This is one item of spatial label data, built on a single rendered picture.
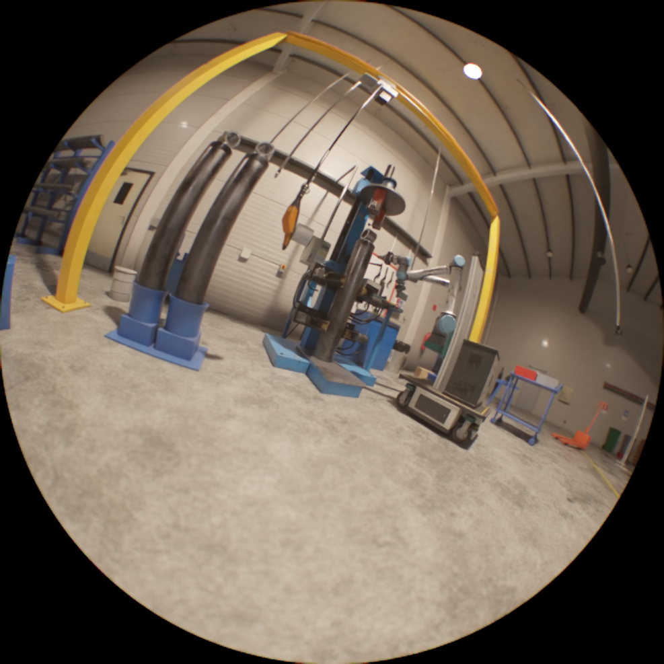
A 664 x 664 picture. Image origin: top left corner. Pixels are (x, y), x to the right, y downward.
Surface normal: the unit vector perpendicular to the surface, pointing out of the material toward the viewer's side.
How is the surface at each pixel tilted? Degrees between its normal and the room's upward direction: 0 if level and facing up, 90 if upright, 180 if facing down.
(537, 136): 173
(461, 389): 90
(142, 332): 90
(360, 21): 173
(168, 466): 0
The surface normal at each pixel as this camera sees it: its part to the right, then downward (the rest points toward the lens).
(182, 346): 0.43, 0.22
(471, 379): -0.75, -0.25
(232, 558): 0.36, -0.93
